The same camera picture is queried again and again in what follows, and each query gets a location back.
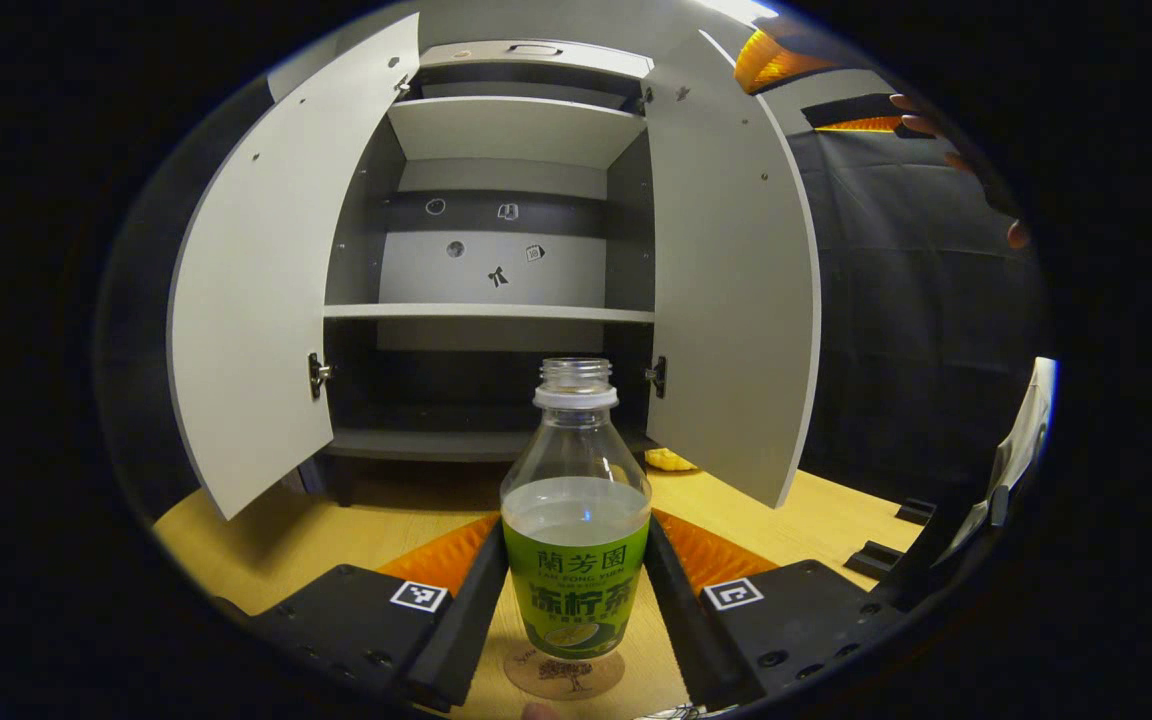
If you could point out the white cabinet drawer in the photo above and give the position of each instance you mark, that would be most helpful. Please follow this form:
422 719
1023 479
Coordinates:
476 55

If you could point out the round brown coaster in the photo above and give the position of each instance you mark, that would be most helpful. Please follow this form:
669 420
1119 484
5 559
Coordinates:
566 678

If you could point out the yellow bumpy object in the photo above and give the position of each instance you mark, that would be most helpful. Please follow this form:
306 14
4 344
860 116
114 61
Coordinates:
671 460

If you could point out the white and grey cabinet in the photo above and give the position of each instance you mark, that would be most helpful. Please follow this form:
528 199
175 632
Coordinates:
516 130

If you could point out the black backdrop cloth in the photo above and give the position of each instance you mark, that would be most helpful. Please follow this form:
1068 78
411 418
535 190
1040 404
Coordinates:
916 350
151 300

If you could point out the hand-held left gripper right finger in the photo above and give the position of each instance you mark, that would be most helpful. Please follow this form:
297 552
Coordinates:
681 630

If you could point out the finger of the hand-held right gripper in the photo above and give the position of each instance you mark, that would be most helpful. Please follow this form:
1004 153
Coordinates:
851 112
771 65

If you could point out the long ceiling light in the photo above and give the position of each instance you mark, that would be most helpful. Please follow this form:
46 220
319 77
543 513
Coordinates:
741 10

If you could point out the black frame stand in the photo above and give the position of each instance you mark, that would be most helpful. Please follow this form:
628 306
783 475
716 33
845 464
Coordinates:
876 558

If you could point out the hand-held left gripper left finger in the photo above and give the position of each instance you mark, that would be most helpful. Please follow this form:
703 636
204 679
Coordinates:
466 630

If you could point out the white cabinet door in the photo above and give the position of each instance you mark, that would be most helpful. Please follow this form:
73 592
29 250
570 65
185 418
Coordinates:
266 300
736 300

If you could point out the clear bottle with green label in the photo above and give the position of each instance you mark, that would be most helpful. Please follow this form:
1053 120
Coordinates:
576 560

